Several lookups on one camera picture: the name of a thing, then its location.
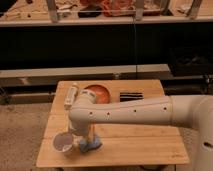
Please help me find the white ceramic cup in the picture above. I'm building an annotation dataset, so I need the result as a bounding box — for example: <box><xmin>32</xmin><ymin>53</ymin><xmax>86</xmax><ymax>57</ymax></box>
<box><xmin>52</xmin><ymin>132</ymin><xmax>74</xmax><ymax>155</ymax></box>

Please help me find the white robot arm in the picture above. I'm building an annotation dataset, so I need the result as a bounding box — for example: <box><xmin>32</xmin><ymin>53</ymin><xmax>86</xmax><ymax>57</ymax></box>
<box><xmin>68</xmin><ymin>89</ymin><xmax>213</xmax><ymax>171</ymax></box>

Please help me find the black striped box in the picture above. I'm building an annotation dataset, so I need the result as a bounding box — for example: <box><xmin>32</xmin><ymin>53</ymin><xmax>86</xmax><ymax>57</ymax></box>
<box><xmin>120</xmin><ymin>92</ymin><xmax>143</xmax><ymax>102</ymax></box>

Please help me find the white bottle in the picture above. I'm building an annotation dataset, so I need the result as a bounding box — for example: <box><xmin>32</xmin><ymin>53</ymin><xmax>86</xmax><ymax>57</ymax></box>
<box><xmin>64</xmin><ymin>83</ymin><xmax>78</xmax><ymax>110</ymax></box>

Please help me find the long wooden bench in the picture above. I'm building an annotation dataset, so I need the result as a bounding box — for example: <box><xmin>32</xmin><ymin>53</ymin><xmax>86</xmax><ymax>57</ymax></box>
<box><xmin>0</xmin><ymin>64</ymin><xmax>170</xmax><ymax>87</ymax></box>

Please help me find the orange carrot toy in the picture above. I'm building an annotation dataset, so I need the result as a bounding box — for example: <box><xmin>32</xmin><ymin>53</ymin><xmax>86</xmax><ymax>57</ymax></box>
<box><xmin>88</xmin><ymin>125</ymin><xmax>95</xmax><ymax>142</ymax></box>

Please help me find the blue cloth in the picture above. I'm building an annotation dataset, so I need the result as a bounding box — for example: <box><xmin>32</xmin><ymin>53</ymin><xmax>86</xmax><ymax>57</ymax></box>
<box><xmin>79</xmin><ymin>135</ymin><xmax>102</xmax><ymax>153</ymax></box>

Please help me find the wooden table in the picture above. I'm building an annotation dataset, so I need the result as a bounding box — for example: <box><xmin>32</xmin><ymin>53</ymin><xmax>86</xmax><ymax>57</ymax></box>
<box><xmin>36</xmin><ymin>81</ymin><xmax>189</xmax><ymax>168</ymax></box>

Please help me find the blue vertical cable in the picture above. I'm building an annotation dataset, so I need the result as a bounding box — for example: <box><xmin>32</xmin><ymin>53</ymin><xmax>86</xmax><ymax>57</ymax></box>
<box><xmin>132</xmin><ymin>14</ymin><xmax>139</xmax><ymax>80</ymax></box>

